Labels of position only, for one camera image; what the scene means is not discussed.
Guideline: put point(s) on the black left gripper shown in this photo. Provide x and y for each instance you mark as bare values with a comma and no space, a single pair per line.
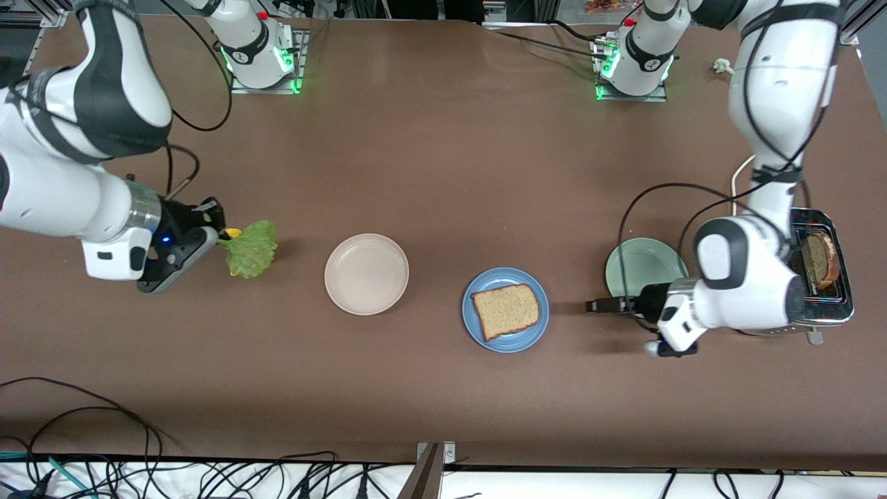
649,302

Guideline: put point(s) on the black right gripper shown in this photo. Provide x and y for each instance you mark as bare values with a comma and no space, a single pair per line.
177,219

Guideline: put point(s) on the yellow squeeze bottle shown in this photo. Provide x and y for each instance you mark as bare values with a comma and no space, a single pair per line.
234,233

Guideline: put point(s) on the green lettuce leaf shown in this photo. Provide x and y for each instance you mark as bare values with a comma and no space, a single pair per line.
251,251

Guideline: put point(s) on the blue plate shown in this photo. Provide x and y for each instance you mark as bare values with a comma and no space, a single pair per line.
533,339

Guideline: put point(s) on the brown bread slice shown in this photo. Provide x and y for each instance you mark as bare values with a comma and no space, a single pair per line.
823,260
506,310

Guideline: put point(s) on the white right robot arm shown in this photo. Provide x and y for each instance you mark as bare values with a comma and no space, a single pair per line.
62,187

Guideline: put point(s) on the green plate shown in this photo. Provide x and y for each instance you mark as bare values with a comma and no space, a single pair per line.
641,267

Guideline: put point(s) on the white plate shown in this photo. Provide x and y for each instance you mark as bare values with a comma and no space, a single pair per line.
366,274

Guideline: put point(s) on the beige chrome toaster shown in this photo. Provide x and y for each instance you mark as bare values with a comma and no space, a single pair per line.
831,308

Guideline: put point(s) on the orange snack packet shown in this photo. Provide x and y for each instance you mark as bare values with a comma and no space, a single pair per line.
608,5

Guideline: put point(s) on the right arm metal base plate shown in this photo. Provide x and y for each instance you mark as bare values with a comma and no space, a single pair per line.
301,62

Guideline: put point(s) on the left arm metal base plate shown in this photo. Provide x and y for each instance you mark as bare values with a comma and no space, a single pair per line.
662,95

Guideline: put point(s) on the silver metal table bracket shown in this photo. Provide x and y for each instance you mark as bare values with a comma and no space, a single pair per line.
435,454

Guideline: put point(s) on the aluminium frame extrusion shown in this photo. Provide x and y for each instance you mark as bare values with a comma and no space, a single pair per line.
859,21
52,12

